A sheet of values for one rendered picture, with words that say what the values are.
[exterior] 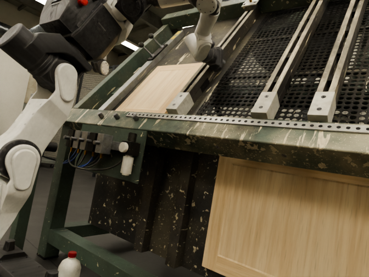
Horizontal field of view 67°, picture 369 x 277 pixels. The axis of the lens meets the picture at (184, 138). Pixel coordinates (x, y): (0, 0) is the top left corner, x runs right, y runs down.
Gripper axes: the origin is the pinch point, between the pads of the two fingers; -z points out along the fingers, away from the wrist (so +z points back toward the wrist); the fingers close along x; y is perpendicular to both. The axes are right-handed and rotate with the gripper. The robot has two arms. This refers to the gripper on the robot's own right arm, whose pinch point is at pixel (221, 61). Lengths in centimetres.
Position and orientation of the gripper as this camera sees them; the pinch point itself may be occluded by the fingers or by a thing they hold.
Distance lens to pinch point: 153.2
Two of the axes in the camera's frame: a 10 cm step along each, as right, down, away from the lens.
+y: -7.9, -0.9, 6.0
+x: 1.0, -10.0, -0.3
